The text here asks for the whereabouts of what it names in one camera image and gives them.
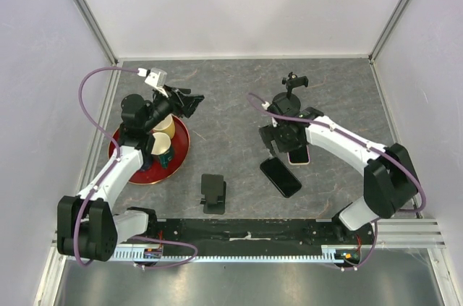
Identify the green mug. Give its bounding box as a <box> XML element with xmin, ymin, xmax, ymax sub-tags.
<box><xmin>156</xmin><ymin>148</ymin><xmax>175</xmax><ymax>169</ymax></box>

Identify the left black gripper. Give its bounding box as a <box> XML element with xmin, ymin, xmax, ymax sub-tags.
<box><xmin>143</xmin><ymin>85</ymin><xmax>204</xmax><ymax>132</ymax></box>

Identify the black folding phone stand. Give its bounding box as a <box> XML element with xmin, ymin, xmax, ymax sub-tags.
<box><xmin>200</xmin><ymin>174</ymin><xmax>226</xmax><ymax>215</ymax></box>

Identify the black round-base phone holder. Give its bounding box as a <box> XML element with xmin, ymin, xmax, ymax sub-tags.
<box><xmin>271</xmin><ymin>72</ymin><xmax>309</xmax><ymax>116</ymax></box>

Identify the aluminium frame post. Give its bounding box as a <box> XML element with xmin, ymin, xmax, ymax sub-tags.
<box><xmin>368</xmin><ymin>0</ymin><xmax>411</xmax><ymax>65</ymax></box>
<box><xmin>73</xmin><ymin>0</ymin><xmax>119</xmax><ymax>64</ymax></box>

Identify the slotted cable duct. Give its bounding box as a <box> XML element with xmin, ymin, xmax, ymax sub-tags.
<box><xmin>109</xmin><ymin>245</ymin><xmax>360</xmax><ymax>263</ymax></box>

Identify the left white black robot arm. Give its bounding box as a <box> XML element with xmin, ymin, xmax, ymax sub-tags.
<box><xmin>56</xmin><ymin>86</ymin><xmax>205</xmax><ymax>265</ymax></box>

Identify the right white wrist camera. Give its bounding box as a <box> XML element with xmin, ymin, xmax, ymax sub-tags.
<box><xmin>261</xmin><ymin>101</ymin><xmax>271</xmax><ymax>111</ymax></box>

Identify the yellow cup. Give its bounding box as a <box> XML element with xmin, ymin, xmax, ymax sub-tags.
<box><xmin>152</xmin><ymin>114</ymin><xmax>176</xmax><ymax>140</ymax></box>

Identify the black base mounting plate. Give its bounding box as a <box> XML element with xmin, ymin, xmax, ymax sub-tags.
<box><xmin>117</xmin><ymin>218</ymin><xmax>373</xmax><ymax>247</ymax></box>

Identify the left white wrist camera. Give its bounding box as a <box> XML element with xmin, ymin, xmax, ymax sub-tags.
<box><xmin>137</xmin><ymin>67</ymin><xmax>167</xmax><ymax>91</ymax></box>

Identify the black smartphone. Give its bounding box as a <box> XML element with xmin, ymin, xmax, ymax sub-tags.
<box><xmin>260</xmin><ymin>157</ymin><xmax>302</xmax><ymax>198</ymax></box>

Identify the cream paper cup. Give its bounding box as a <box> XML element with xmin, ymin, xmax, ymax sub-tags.
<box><xmin>151</xmin><ymin>132</ymin><xmax>171</xmax><ymax>156</ymax></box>

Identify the left aluminium frame post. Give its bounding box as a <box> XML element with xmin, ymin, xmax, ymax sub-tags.
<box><xmin>73</xmin><ymin>0</ymin><xmax>119</xmax><ymax>64</ymax></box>

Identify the right aluminium frame post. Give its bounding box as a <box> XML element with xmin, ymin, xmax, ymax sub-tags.
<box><xmin>368</xmin><ymin>0</ymin><xmax>411</xmax><ymax>65</ymax></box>

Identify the pink-case smartphone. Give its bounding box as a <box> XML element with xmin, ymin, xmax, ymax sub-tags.
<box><xmin>287</xmin><ymin>146</ymin><xmax>310</xmax><ymax>165</ymax></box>

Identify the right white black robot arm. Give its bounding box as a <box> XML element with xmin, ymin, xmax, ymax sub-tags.
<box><xmin>254</xmin><ymin>94</ymin><xmax>426</xmax><ymax>244</ymax></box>

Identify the blue mug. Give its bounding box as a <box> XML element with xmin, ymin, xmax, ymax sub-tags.
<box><xmin>140</xmin><ymin>162</ymin><xmax>153</xmax><ymax>171</ymax></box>

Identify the red round tray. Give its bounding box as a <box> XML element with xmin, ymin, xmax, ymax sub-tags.
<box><xmin>129</xmin><ymin>114</ymin><xmax>190</xmax><ymax>185</ymax></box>

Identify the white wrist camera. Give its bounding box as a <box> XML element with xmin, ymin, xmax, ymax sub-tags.
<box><xmin>261</xmin><ymin>101</ymin><xmax>271</xmax><ymax>111</ymax></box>
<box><xmin>137</xmin><ymin>67</ymin><xmax>167</xmax><ymax>91</ymax></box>

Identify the front aluminium rail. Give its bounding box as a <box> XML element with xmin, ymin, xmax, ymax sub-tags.
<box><xmin>50</xmin><ymin>217</ymin><xmax>446</xmax><ymax>248</ymax></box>

